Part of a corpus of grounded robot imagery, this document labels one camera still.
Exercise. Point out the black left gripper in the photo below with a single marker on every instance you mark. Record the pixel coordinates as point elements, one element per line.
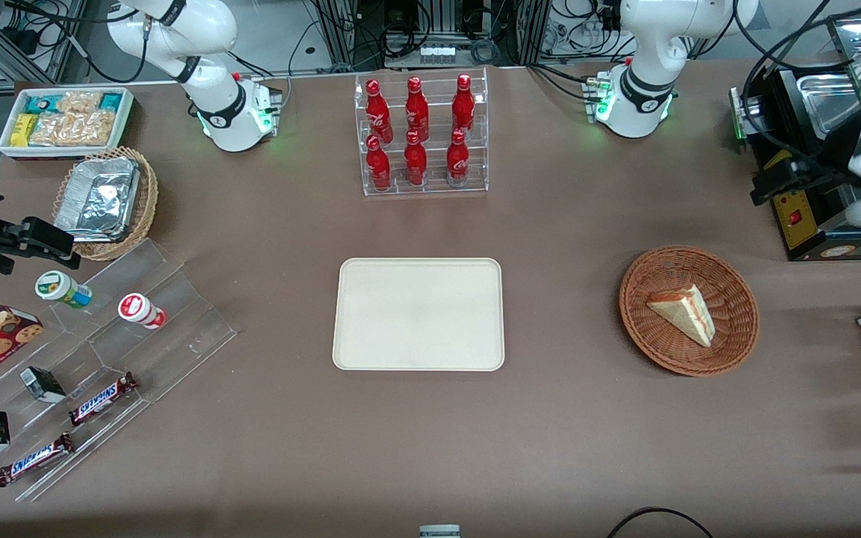
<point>818,166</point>

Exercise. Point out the triangular sandwich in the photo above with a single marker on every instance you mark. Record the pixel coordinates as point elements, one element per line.
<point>688,314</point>

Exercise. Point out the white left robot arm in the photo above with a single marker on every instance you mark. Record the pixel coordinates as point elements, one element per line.
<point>647,45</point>

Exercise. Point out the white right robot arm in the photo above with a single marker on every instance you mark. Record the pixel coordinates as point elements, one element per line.
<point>206,30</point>

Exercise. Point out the aluminium foil tray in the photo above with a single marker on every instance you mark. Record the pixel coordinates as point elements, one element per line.
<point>98,198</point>

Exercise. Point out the light wicker basket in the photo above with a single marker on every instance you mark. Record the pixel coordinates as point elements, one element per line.
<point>148,198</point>

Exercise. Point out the empty-weave brown wicker basket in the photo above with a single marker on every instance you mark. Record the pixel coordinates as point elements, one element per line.
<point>655,344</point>

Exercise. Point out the cream plastic tray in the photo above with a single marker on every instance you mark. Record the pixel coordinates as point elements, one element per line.
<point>415,314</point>

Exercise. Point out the black food warmer machine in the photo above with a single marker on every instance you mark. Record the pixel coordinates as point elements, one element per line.
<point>800,224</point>

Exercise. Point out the green-lid yogurt cup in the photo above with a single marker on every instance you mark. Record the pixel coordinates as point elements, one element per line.
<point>60,288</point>

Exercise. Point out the steel warmer pan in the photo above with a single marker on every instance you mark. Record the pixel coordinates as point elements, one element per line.
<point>826,101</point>

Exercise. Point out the white snack bin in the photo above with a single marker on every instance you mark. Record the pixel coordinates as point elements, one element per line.
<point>64,152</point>

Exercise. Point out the yellow snack packet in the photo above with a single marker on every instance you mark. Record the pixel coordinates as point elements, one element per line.
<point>23,131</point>

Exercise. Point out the red-lid yogurt cup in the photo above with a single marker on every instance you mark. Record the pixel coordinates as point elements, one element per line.
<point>139,308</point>

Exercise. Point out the large clear cracker bag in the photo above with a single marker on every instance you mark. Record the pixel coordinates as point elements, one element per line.
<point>75,128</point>

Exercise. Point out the teal snack packet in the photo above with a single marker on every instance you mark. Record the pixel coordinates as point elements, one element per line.
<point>111,101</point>
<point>42,104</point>

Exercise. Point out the small clear cracker bag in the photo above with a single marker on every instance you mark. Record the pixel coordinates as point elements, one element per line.
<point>79,101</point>

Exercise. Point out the snickers bar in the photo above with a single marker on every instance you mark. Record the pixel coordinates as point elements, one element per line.
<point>102,398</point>
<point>34,459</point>

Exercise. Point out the clear acrylic stepped display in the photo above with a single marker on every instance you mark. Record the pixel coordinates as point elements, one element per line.
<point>176,329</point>

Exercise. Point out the red cola bottle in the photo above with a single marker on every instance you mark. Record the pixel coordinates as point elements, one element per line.
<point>377,168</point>
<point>416,108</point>
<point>377,112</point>
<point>458,161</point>
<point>415,163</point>
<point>463,104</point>

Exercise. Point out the clear acrylic bottle rack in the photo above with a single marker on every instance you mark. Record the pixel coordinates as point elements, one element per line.
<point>430,190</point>

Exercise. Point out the white power strip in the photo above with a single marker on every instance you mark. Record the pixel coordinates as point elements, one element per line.
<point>436,54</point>

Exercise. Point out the grey device edge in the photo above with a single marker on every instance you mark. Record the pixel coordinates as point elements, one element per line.
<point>439,531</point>

